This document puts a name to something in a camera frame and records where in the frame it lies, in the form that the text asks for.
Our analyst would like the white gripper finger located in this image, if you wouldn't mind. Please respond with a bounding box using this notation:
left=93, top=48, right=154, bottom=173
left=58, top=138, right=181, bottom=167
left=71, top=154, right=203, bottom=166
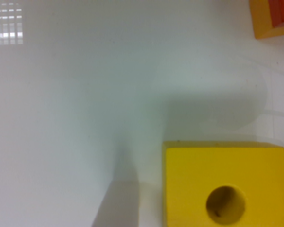
left=91, top=181, right=140, bottom=227

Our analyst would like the yellow square block with hole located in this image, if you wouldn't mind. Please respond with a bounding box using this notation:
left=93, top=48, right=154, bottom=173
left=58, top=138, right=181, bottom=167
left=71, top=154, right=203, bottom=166
left=162, top=141, right=284, bottom=227

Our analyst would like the orange block on yellow block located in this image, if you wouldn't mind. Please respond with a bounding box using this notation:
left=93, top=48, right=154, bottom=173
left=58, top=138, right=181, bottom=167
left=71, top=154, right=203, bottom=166
left=249, top=0, right=284, bottom=39

